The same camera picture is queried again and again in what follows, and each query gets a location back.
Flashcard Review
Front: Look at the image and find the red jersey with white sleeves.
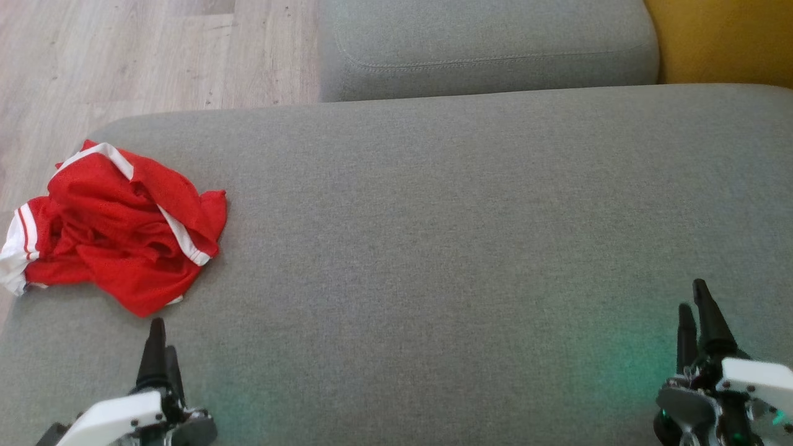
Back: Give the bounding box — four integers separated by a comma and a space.
0, 195, 208, 318

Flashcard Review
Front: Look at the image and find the yellow sofa back cushion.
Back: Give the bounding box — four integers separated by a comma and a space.
643, 0, 793, 87

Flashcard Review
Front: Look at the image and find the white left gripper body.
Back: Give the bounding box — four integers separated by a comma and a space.
55, 389, 217, 446

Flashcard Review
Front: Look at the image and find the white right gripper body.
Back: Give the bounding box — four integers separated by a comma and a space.
654, 353, 793, 446

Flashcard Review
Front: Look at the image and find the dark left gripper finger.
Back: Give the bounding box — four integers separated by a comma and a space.
165, 346, 186, 406
136, 318, 169, 394

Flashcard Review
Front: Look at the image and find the grey sofa seat cushion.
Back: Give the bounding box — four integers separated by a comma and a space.
317, 0, 660, 103

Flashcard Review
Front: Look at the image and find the wide grey sofa chaise cushion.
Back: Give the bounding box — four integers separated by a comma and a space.
0, 84, 793, 446

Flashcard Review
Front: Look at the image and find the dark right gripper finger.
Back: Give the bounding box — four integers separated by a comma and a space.
692, 279, 741, 360
677, 303, 699, 375

